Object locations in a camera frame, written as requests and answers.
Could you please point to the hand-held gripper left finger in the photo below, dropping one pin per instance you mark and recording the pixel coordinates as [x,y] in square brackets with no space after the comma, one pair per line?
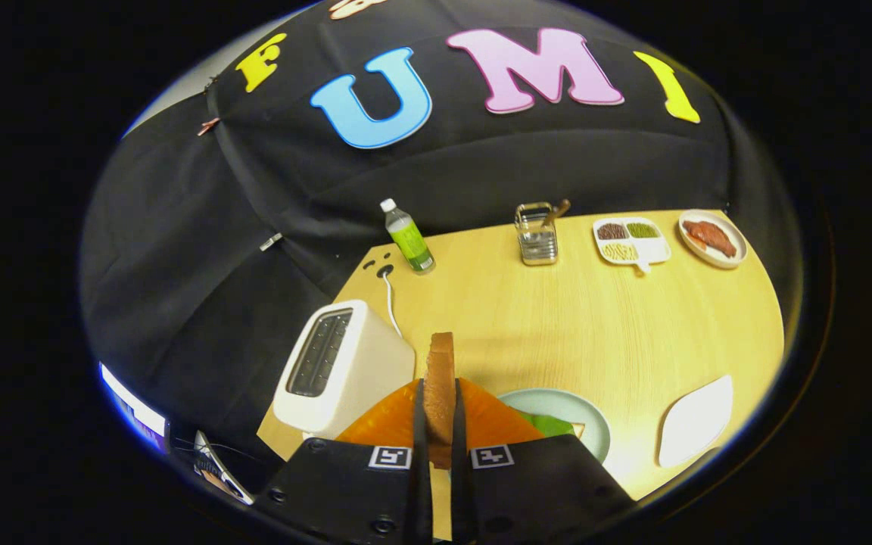
[421,499]

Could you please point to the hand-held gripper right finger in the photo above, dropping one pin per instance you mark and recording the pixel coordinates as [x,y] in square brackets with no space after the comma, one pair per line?
[460,499]

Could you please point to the green lettuce leaf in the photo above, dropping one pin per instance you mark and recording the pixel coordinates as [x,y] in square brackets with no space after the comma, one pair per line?
[546,425]

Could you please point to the white bread slice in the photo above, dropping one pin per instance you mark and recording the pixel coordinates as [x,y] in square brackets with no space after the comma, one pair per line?
[440,386]

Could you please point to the pale green round plate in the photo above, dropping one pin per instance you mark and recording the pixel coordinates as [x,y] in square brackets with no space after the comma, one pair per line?
[557,401]

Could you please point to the white toaster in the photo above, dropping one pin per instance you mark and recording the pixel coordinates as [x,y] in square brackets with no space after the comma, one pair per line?
[368,371]

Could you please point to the small white-edged screen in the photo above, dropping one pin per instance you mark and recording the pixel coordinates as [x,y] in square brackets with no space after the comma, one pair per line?
[216,465]

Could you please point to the square white plate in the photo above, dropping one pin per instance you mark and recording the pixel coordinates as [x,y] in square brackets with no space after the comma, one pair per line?
[697,420]

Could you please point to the green drink bottle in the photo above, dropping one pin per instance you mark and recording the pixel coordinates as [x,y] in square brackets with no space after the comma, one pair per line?
[409,242]

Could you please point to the metal utensil holder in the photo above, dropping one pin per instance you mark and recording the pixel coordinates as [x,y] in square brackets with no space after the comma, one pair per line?
[538,246]

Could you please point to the white clothespin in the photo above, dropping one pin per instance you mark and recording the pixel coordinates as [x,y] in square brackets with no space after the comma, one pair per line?
[271,242]

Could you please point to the bright computer monitor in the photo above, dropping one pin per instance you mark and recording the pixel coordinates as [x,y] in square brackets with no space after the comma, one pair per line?
[133,409]

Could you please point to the wooden utensil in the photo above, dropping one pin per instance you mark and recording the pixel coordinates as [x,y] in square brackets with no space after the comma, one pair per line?
[559,210]

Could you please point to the white divided bean dish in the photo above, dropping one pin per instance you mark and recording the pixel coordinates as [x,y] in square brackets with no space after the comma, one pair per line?
[655,250]

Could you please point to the black backdrop cloth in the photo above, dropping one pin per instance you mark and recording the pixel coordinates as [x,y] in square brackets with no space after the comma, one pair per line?
[481,159]

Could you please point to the red meat slices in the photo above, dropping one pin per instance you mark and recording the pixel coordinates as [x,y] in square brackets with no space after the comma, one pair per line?
[708,237]

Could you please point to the round white plate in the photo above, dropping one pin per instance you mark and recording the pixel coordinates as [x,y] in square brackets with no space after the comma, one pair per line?
[724,227]

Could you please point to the red clothespin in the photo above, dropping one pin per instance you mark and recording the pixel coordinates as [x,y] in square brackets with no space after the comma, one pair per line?
[208,126]

